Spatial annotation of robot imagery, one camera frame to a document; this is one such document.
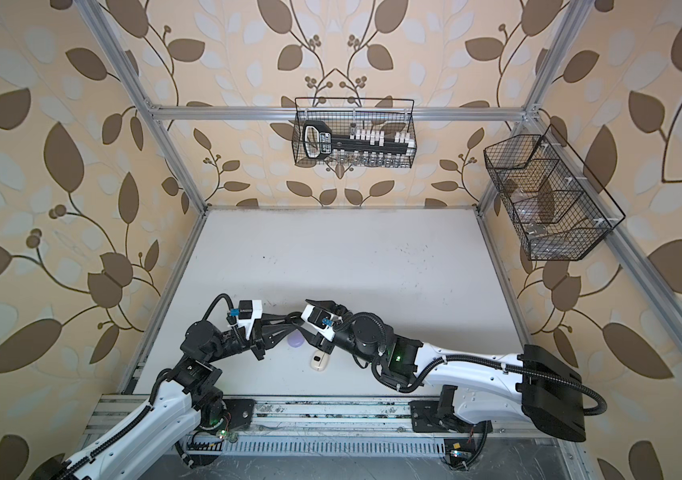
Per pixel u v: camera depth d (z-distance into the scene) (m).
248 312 0.60
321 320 0.54
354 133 0.81
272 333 0.66
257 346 0.63
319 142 0.84
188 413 0.61
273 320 0.69
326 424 0.74
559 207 0.73
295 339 0.71
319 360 0.82
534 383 0.46
